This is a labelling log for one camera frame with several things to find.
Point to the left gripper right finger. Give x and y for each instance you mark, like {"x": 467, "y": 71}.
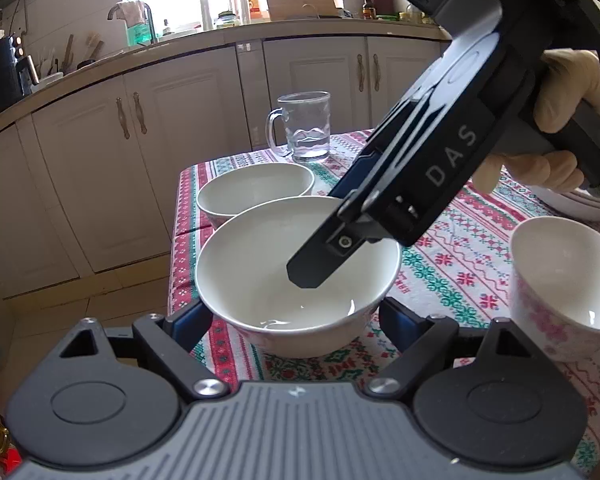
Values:
{"x": 423, "y": 344}

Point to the glass mug with water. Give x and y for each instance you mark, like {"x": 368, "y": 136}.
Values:
{"x": 306, "y": 123}

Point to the patterned tablecloth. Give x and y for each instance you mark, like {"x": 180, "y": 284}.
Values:
{"x": 459, "y": 268}

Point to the white flower plate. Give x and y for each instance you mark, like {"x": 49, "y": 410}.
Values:
{"x": 572, "y": 205}

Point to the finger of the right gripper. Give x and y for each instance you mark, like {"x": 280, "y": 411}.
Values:
{"x": 332, "y": 244}
{"x": 355, "y": 175}

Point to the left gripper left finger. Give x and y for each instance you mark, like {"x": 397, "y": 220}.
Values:
{"x": 165, "y": 345}

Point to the white bowl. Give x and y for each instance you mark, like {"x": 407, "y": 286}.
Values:
{"x": 228, "y": 195}
{"x": 241, "y": 277}
{"x": 554, "y": 288}

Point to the gloved right hand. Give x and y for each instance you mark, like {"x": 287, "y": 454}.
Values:
{"x": 574, "y": 77}

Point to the white kitchen cabinets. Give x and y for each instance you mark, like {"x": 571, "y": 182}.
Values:
{"x": 88, "y": 183}

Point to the wooden cutting board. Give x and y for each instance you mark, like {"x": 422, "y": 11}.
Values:
{"x": 284, "y": 10}

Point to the dark sauce bottle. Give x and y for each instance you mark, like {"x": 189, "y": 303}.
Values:
{"x": 368, "y": 10}

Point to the black electric kettle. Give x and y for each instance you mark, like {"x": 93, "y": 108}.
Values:
{"x": 18, "y": 75}

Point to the kitchen faucet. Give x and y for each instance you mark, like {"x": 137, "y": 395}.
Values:
{"x": 137, "y": 18}

